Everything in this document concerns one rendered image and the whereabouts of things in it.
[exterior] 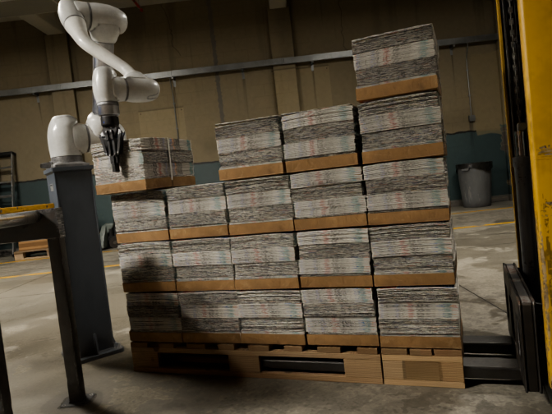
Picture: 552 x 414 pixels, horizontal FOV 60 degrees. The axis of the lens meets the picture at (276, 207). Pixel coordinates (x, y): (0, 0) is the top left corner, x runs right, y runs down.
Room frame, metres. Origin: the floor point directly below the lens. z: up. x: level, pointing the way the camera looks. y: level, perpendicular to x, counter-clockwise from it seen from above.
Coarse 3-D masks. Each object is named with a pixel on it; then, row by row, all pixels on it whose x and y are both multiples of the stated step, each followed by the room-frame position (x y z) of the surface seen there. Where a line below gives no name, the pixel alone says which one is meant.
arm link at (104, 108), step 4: (100, 104) 2.04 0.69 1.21; (104, 104) 2.04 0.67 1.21; (108, 104) 2.04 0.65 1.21; (112, 104) 2.05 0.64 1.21; (116, 104) 2.06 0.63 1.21; (100, 108) 2.04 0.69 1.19; (104, 108) 2.04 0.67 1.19; (108, 108) 2.04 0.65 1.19; (112, 108) 2.05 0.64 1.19; (116, 108) 2.06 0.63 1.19; (100, 112) 2.04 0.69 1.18; (104, 112) 2.04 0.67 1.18; (108, 112) 2.04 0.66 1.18; (112, 112) 2.04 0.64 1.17; (116, 112) 2.06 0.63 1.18; (100, 116) 2.07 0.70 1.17; (104, 116) 2.05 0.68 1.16
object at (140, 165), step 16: (96, 144) 2.15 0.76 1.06; (128, 144) 2.07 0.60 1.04; (144, 144) 2.09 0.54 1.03; (160, 144) 2.17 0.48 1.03; (96, 160) 2.16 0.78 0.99; (128, 160) 2.09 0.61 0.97; (144, 160) 2.06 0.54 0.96; (160, 160) 2.16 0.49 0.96; (96, 176) 2.17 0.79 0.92; (112, 176) 2.13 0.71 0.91; (128, 176) 2.09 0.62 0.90; (144, 176) 2.06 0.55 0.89; (160, 176) 2.15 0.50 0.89; (128, 192) 2.13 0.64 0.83
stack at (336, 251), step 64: (192, 192) 2.05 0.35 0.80; (256, 192) 1.95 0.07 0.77; (320, 192) 1.84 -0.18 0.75; (128, 256) 2.19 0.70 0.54; (192, 256) 2.06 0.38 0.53; (256, 256) 1.94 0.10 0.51; (320, 256) 1.85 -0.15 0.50; (192, 320) 2.07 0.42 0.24; (256, 320) 1.96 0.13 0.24; (320, 320) 1.86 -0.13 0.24
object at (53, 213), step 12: (48, 216) 1.91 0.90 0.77; (60, 216) 1.94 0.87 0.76; (0, 228) 1.91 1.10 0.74; (12, 228) 1.91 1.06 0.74; (24, 228) 1.91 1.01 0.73; (36, 228) 1.91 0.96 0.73; (48, 228) 1.91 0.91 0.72; (60, 228) 1.92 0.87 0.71; (0, 240) 1.91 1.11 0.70; (12, 240) 1.91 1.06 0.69; (24, 240) 1.91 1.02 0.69
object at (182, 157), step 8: (176, 144) 2.27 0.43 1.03; (184, 144) 2.34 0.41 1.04; (176, 152) 2.27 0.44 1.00; (184, 152) 2.33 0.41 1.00; (176, 160) 2.26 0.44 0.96; (184, 160) 2.32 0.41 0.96; (192, 160) 2.38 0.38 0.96; (176, 168) 2.26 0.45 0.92; (184, 168) 2.32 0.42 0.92; (192, 168) 2.38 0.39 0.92; (176, 176) 2.25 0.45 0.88; (184, 176) 2.31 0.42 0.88
